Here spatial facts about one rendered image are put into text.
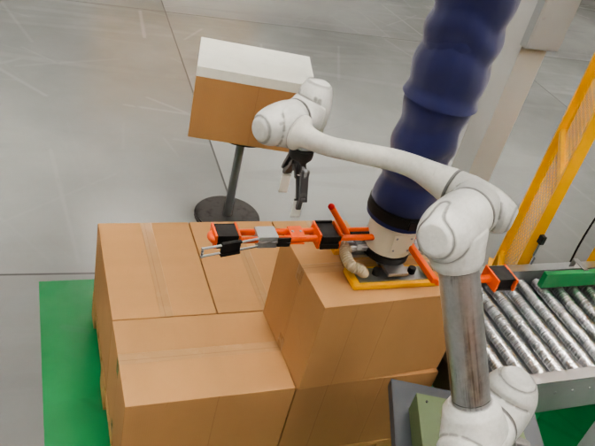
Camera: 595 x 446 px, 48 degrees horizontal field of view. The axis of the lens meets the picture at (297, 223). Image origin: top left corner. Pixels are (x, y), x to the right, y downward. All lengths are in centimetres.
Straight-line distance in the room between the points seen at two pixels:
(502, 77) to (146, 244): 192
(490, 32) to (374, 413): 153
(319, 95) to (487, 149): 194
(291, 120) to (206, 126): 181
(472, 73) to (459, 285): 66
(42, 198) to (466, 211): 297
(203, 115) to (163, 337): 141
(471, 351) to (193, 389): 104
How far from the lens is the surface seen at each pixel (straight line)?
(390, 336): 245
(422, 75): 204
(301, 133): 180
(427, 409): 218
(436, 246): 156
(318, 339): 229
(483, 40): 199
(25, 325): 335
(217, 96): 350
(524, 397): 198
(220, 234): 212
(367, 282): 231
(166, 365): 245
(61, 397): 305
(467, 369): 176
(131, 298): 268
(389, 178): 220
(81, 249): 375
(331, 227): 228
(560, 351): 315
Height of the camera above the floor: 235
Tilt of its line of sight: 34 degrees down
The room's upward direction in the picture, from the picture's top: 15 degrees clockwise
